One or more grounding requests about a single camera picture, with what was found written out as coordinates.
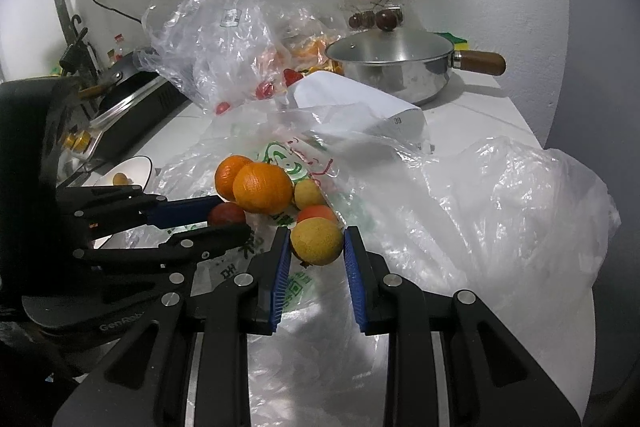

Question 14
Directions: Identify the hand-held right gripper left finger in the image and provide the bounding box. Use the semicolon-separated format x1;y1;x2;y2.
52;227;292;427

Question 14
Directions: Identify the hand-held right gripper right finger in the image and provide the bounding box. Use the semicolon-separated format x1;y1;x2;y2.
344;226;583;427

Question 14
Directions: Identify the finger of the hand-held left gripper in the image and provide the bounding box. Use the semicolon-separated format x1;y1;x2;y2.
57;186;223;229
75;224;251;268

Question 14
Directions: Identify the small red tomato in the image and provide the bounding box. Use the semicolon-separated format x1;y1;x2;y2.
206;202;247;228
296;205;338;228

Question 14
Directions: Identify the small mandarin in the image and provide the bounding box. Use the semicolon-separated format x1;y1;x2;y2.
232;162;294;215
214;154;255;202

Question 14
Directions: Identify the white plate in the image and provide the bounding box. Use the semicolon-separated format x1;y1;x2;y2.
60;156;155;252

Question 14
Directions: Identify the steel induction cooker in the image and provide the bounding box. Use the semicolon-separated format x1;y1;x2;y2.
57;77;193;175

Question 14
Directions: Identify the black wok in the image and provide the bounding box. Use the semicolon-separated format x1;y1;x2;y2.
77;52;161;108

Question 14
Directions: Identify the white paper sheet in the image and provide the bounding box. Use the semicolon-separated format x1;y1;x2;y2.
287;72;432;155

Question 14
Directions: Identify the black umbrella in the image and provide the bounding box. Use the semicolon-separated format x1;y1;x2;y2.
59;13;98;80

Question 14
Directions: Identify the orange peel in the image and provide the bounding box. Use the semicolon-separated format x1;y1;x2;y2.
285;32;346;75

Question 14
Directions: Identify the clear plastic bag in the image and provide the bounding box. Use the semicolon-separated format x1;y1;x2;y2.
136;0;351;118

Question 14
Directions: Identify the clear box of dark cherries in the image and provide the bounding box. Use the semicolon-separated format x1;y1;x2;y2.
342;0;405;32

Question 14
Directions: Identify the green sponge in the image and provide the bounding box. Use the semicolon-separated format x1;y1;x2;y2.
432;31;471;52

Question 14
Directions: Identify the black cooker cable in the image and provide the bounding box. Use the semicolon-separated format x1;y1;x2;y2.
90;0;146;25

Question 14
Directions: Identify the steel pot with wooden handle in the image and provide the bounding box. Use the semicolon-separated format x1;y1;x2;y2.
325;9;507;105

